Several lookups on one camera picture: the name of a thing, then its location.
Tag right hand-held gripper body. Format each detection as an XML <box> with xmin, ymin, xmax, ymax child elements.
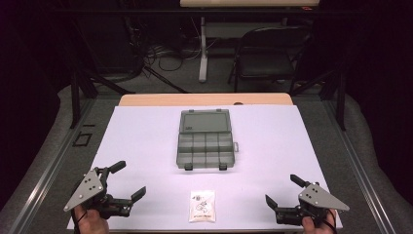
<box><xmin>275</xmin><ymin>182</ymin><xmax>351</xmax><ymax>227</ymax></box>

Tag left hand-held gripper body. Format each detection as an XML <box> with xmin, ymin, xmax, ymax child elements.
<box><xmin>62</xmin><ymin>166</ymin><xmax>134</xmax><ymax>220</ymax></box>

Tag person's right hand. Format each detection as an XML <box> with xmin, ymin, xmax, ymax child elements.
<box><xmin>301</xmin><ymin>210</ymin><xmax>337</xmax><ymax>234</ymax></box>

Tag person's left hand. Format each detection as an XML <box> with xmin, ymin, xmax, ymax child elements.
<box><xmin>73</xmin><ymin>205</ymin><xmax>110</xmax><ymax>234</ymax></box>

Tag white table sheet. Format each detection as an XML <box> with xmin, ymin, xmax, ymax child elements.
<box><xmin>66</xmin><ymin>103</ymin><xmax>344</xmax><ymax>232</ymax></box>

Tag small white printed packet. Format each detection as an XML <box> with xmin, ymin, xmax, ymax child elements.
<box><xmin>188</xmin><ymin>189</ymin><xmax>217</xmax><ymax>224</ymax></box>

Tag grey plastic compartment box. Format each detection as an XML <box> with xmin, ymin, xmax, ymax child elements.
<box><xmin>175</xmin><ymin>108</ymin><xmax>240</xmax><ymax>172</ymax></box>

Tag black metal stand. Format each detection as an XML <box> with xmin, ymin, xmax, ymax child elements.
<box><xmin>68</xmin><ymin>61</ymin><xmax>129</xmax><ymax>130</ymax></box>
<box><xmin>291</xmin><ymin>62</ymin><xmax>348</xmax><ymax>132</ymax></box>

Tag wooden table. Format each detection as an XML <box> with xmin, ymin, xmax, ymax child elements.
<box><xmin>118</xmin><ymin>93</ymin><xmax>294</xmax><ymax>107</ymax></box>

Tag black folding chair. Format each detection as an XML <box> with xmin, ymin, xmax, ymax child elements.
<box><xmin>227</xmin><ymin>25</ymin><xmax>314</xmax><ymax>96</ymax></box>

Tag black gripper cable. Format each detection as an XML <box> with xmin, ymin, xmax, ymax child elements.
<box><xmin>326</xmin><ymin>209</ymin><xmax>339</xmax><ymax>234</ymax></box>
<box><xmin>71</xmin><ymin>208</ymin><xmax>89</xmax><ymax>234</ymax></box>

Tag metal floor rail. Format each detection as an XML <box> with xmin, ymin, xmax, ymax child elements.
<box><xmin>8</xmin><ymin>97</ymin><xmax>96</xmax><ymax>234</ymax></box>
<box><xmin>324</xmin><ymin>97</ymin><xmax>398</xmax><ymax>234</ymax></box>

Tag bundle of floor cables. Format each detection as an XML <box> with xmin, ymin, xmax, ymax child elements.
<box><xmin>128</xmin><ymin>18</ymin><xmax>222</xmax><ymax>96</ymax></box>

